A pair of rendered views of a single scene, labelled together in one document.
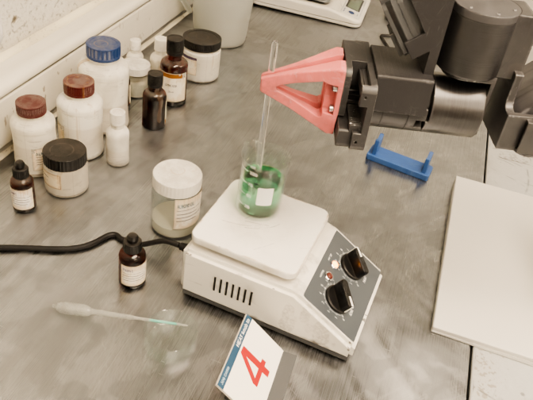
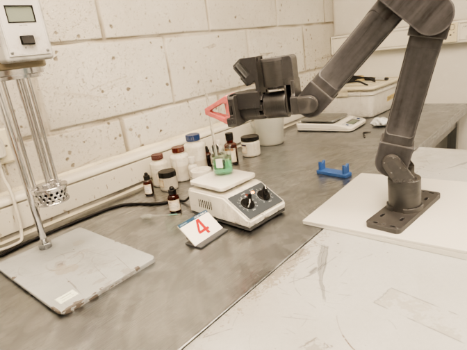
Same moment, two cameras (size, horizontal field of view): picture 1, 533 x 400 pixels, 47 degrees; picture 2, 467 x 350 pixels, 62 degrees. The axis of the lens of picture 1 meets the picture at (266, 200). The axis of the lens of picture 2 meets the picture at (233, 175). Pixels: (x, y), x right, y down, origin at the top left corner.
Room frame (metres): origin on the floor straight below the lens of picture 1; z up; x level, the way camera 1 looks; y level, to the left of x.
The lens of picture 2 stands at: (-0.24, -0.48, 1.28)
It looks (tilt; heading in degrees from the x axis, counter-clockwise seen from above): 18 degrees down; 30
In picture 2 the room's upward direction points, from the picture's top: 7 degrees counter-clockwise
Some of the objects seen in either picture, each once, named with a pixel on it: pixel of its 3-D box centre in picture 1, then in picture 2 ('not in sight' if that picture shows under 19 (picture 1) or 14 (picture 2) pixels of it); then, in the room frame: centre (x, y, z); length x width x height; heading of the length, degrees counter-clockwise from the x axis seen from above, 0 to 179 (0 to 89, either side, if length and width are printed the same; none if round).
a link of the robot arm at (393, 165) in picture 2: not in sight; (398, 164); (0.55, -0.39, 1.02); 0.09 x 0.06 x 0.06; 4
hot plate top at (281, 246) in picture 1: (262, 225); (222, 178); (0.51, 0.00, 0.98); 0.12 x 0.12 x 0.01; 74
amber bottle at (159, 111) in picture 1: (155, 99); not in sight; (0.80, 0.19, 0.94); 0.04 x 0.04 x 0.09
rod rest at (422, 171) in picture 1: (401, 155); (333, 168); (0.82, -0.19, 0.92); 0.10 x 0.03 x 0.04; 70
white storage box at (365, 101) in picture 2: not in sight; (359, 96); (1.81, -0.07, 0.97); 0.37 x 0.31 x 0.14; 165
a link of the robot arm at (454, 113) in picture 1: (450, 98); (277, 101); (0.54, -0.15, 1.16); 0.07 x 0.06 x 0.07; 94
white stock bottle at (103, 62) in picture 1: (104, 84); (194, 153); (0.78, 0.26, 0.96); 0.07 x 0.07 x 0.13
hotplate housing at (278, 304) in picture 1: (278, 262); (232, 196); (0.51, -0.03, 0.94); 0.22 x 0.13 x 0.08; 74
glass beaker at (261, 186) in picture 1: (260, 179); (221, 159); (0.54, 0.01, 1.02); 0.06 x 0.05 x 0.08; 42
